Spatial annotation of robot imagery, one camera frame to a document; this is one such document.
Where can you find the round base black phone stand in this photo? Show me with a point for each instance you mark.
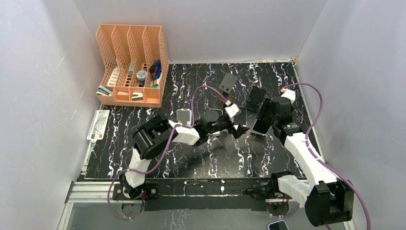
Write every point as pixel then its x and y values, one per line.
pixel 226 88

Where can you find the white case phone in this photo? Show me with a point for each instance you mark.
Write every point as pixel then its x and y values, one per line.
pixel 212 115

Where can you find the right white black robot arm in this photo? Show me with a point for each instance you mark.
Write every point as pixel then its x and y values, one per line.
pixel 325 197

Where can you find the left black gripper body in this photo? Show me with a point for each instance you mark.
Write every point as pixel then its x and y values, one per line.
pixel 224 124

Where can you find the white phone stand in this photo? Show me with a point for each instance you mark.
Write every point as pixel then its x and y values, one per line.
pixel 184 116

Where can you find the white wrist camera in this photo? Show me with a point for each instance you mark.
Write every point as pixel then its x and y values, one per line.
pixel 232 110
pixel 289 94

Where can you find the white printed packet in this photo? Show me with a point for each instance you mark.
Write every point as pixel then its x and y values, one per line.
pixel 98 125

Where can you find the clear case phone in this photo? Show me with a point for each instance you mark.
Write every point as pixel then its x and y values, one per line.
pixel 241 118

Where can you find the blue black item in organizer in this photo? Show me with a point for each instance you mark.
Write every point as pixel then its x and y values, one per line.
pixel 155 70

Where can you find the white stapler in organizer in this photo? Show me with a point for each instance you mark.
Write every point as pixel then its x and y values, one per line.
pixel 137 96

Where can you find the teal white eraser block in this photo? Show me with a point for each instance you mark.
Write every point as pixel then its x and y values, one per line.
pixel 103 91

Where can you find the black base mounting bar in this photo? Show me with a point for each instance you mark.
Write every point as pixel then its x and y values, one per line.
pixel 165 194

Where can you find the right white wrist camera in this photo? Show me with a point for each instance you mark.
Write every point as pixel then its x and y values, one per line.
pixel 289 94

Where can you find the phone at bottom edge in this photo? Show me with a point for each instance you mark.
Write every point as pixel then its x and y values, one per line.
pixel 278 225

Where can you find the orange plastic file organizer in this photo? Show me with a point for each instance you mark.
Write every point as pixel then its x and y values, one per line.
pixel 125 50

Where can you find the blue case phone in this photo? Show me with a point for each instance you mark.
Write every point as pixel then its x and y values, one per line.
pixel 261 126

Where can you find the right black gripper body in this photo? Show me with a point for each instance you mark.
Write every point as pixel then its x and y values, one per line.
pixel 268 117

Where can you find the round blue white tin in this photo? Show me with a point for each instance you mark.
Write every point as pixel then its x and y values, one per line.
pixel 141 75

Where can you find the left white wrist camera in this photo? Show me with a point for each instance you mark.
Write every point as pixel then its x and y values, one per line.
pixel 232 110

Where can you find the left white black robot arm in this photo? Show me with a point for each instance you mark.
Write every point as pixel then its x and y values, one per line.
pixel 151 139

